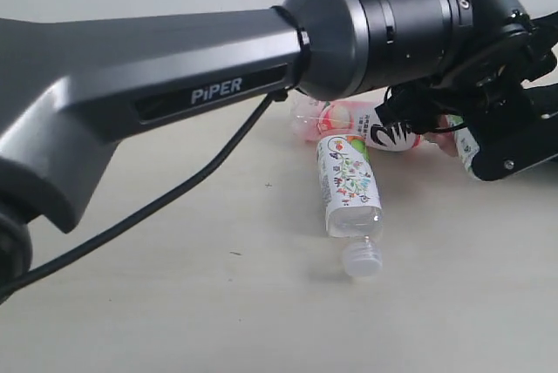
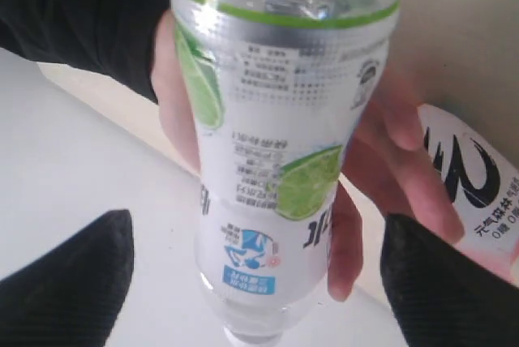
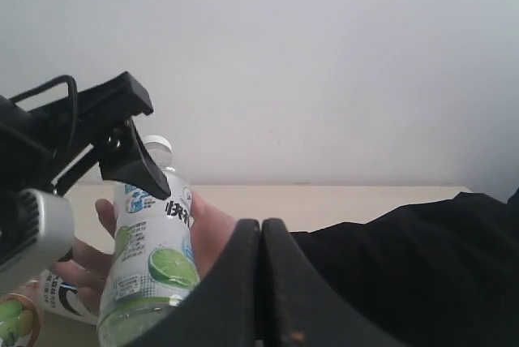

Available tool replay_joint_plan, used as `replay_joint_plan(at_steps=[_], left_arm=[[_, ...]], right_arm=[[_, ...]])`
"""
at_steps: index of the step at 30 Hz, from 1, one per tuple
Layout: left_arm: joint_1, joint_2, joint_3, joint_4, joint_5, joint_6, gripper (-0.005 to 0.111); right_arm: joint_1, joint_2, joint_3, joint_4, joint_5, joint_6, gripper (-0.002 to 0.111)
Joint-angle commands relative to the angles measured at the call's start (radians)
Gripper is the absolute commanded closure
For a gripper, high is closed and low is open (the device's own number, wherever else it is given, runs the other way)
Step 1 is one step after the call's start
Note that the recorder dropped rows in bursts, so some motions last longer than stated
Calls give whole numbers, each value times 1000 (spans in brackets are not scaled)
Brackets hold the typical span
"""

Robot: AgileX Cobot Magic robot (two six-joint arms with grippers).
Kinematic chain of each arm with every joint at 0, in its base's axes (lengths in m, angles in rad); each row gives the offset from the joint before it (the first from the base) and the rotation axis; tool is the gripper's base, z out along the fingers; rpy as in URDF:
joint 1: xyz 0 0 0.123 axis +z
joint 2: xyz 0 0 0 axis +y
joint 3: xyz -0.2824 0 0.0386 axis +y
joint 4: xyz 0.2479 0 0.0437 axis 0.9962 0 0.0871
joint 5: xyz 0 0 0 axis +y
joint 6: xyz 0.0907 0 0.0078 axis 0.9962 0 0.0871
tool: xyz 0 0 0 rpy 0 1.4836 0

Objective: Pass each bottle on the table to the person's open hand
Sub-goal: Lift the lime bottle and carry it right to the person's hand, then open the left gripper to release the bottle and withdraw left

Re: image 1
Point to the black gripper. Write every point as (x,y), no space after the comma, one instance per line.
(494,98)

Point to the lime label water bottle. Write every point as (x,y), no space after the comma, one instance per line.
(458,141)

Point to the floral label clear bottle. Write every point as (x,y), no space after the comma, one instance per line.
(353,211)

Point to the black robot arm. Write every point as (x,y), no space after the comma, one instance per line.
(72,91)

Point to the black sleeved forearm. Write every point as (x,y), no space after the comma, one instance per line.
(544,97)

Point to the pink peach soda bottle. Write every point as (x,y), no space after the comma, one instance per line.
(312,119)

